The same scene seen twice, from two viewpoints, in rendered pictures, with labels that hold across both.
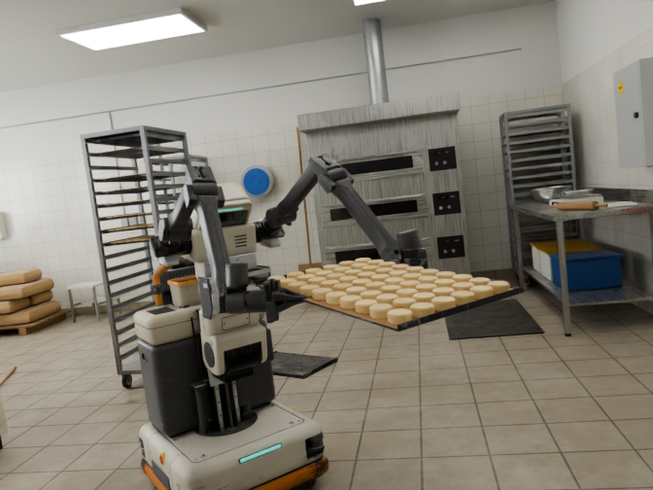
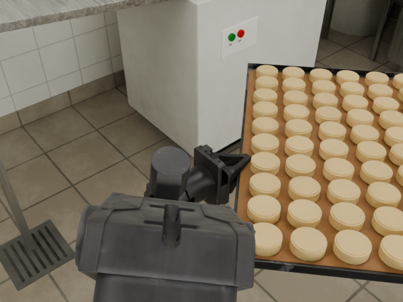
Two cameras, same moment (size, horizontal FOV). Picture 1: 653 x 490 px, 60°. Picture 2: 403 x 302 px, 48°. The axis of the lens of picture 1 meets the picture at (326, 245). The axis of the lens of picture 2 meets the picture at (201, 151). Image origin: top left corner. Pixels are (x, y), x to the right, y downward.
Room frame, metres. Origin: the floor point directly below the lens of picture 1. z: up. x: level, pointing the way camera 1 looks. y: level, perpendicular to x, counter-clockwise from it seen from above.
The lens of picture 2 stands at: (2.09, 0.08, 1.52)
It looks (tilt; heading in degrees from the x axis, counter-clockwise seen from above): 41 degrees down; 221
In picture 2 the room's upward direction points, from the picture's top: straight up
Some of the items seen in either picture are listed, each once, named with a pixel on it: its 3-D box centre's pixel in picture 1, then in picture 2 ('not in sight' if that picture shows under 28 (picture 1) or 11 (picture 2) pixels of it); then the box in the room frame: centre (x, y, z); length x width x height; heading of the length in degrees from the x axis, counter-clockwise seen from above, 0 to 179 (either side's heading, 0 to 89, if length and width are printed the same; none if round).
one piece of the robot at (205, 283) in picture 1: (234, 284); not in sight; (2.18, 0.37, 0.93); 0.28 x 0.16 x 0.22; 123
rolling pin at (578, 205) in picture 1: (576, 205); not in sight; (4.21, -1.89, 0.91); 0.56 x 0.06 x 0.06; 19
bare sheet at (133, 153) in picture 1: (139, 153); not in sight; (4.22, 1.28, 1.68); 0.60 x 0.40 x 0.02; 167
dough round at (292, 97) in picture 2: (444, 285); (295, 99); (1.37, -0.28, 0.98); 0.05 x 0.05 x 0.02
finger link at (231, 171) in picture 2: (416, 272); (228, 171); (1.63, -0.25, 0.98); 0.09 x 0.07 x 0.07; 169
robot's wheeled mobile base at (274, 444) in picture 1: (229, 448); not in sight; (2.43, 0.54, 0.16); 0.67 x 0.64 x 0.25; 33
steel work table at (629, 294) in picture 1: (573, 249); not in sight; (4.84, -2.12, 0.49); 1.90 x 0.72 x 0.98; 170
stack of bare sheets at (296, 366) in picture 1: (289, 364); not in sight; (4.08, 0.37, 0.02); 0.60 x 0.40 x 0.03; 53
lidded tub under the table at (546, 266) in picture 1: (570, 262); not in sight; (4.98, -2.14, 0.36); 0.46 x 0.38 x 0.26; 80
